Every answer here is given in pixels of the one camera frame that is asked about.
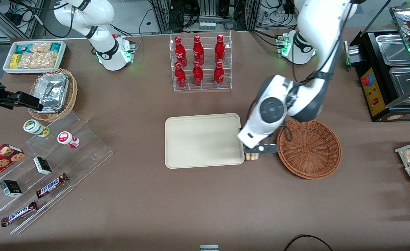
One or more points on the small clear cracker bag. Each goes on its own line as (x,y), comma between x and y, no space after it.
(40,47)

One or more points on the green lid yogurt bottle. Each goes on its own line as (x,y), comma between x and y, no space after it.
(33,127)

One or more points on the white power strip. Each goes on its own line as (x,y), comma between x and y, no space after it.
(207,25)

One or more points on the aluminium frame rack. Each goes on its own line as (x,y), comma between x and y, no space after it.
(164,15)

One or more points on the light wicker basket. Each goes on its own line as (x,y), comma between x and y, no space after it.
(73,94)

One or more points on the aluminium foil container stack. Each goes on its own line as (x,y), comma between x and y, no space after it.
(51,90)

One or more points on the white snack bin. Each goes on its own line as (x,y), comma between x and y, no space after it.
(62,55)

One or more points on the triangle sandwich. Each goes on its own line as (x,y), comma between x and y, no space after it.
(252,157)

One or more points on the small black green carton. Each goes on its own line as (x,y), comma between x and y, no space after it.
(42,165)
(11,188)

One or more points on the brown wicker basket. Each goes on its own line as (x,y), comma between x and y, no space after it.
(309,150)

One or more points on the red cola bottle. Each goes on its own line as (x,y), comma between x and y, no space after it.
(180,77)
(218,76)
(198,51)
(180,52)
(198,76)
(220,50)

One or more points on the steel warmer pan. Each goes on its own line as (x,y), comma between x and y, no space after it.
(393,48)
(405,83)

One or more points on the teal snack packet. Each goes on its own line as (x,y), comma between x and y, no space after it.
(22,48)
(56,47)

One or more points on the clear acrylic bottle rack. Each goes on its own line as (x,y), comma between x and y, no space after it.
(206,85)

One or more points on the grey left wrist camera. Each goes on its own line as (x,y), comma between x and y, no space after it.
(266,149)

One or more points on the beige plastic tray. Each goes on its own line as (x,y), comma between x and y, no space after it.
(204,141)

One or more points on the black food warmer machine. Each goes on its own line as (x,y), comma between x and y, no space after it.
(374,94)

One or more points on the large clear cracker bag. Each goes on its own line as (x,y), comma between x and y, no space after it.
(37,60)

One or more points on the red lid yogurt bottle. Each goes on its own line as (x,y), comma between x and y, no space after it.
(66,138)

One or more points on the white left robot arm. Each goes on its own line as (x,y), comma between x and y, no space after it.
(316,21)

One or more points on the clear acrylic stepped stand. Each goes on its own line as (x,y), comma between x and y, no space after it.
(86,153)

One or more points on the snickers chocolate bar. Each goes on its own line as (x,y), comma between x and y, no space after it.
(19,213)
(51,185)

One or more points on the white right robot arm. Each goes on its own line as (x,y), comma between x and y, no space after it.
(103,45)

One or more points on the yellow snack packet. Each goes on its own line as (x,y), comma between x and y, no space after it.
(14,61)

